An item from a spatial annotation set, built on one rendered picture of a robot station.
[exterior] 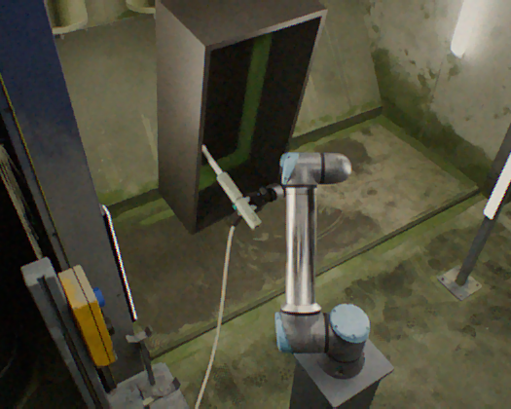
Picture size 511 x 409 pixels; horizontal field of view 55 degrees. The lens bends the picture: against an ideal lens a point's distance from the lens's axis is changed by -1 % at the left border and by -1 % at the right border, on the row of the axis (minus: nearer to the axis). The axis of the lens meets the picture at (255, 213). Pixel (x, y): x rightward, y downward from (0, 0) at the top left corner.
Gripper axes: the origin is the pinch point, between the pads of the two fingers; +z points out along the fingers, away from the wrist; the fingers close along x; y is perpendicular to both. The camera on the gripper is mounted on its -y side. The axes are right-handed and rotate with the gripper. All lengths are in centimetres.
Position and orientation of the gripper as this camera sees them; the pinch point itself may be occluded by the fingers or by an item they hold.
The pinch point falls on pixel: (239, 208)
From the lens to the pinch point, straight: 232.8
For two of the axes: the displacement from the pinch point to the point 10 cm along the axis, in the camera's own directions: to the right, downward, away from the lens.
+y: -2.8, 4.5, 8.5
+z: -7.7, 4.2, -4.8
